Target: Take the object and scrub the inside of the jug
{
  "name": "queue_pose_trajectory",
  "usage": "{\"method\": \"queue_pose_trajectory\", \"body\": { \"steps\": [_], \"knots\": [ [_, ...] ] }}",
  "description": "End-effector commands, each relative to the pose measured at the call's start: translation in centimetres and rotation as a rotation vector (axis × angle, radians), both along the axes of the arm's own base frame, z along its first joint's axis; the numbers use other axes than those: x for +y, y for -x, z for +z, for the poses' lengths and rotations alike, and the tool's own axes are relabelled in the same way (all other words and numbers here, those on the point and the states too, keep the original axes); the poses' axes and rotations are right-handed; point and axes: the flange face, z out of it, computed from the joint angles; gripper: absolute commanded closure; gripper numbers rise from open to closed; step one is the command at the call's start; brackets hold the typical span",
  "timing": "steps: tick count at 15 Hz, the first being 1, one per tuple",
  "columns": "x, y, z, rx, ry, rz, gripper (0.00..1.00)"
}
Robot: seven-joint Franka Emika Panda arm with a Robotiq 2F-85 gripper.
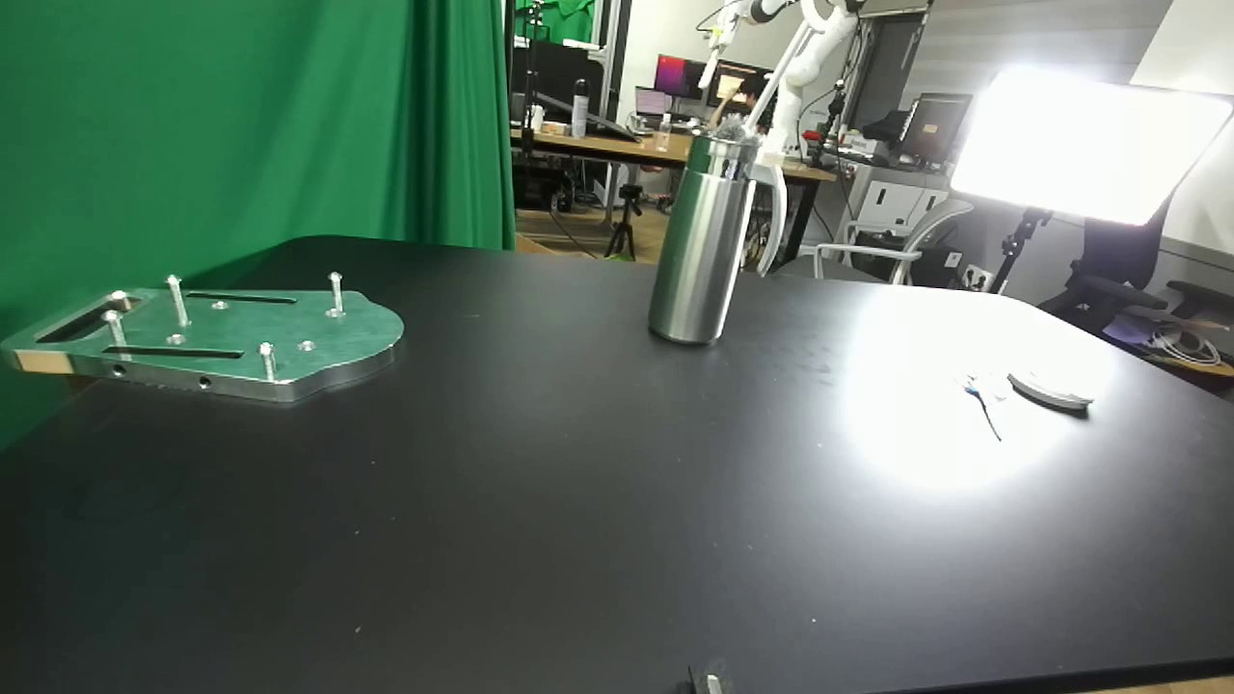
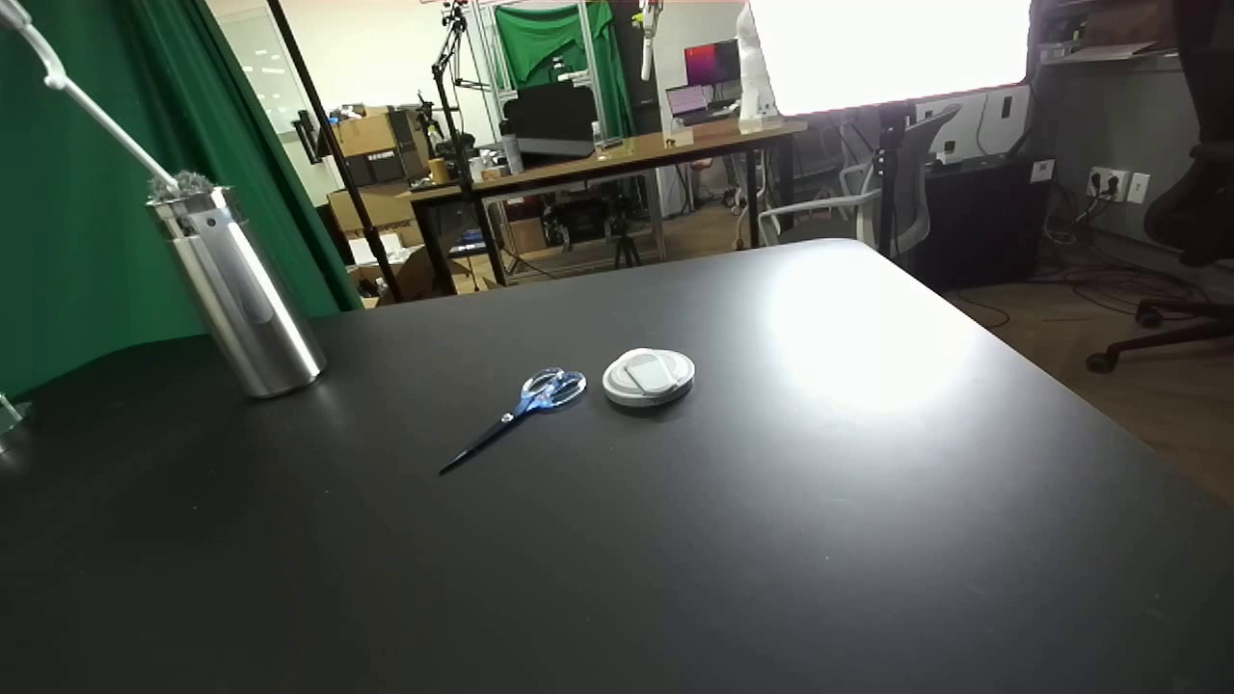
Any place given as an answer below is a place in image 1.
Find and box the dark switched-off monitor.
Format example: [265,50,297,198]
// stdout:
[508,35,608,116]

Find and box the flat metal mounting plate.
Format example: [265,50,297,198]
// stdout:
[0,280,410,405]

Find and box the tan wooden block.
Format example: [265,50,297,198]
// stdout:
[7,349,79,383]

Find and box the white drawer cabinet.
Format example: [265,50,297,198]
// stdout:
[840,157,963,252]

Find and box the bright studio light panel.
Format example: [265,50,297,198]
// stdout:
[945,63,1234,234]

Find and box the stainless steel jug white handle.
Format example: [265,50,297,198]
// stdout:
[646,121,796,350]

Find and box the black light stand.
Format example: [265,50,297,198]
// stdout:
[982,208,1054,297]

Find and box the long wooden desk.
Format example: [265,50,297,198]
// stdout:
[514,121,840,193]

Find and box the black office chair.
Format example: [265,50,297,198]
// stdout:
[1036,208,1234,369]

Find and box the green backdrop curtain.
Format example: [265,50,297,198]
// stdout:
[0,0,522,454]

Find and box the monitor with purple screen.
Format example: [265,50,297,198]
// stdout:
[652,50,714,99]

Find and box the small black tripod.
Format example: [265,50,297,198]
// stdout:
[601,180,649,262]

